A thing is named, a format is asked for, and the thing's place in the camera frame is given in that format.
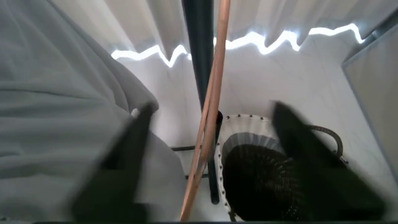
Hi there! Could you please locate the white laundry basket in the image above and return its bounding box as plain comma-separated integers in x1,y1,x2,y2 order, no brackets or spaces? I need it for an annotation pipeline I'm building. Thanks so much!
216,113,349,223

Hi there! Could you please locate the pale grey garment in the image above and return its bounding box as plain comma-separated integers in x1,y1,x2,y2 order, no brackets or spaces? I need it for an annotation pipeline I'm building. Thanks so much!
0,0,187,223

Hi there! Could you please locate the pink clothes hanger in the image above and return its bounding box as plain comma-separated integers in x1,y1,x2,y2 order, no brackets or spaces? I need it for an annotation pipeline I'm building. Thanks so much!
179,0,231,223

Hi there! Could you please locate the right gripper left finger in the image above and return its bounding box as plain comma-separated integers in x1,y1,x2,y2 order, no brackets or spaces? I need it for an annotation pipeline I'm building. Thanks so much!
70,103,155,223

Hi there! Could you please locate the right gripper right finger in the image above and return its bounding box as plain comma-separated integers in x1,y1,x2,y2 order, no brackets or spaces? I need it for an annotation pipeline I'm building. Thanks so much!
272,100,388,223

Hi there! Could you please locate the white curtain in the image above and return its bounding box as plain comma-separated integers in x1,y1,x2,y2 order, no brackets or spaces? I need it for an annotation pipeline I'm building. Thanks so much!
52,0,398,68

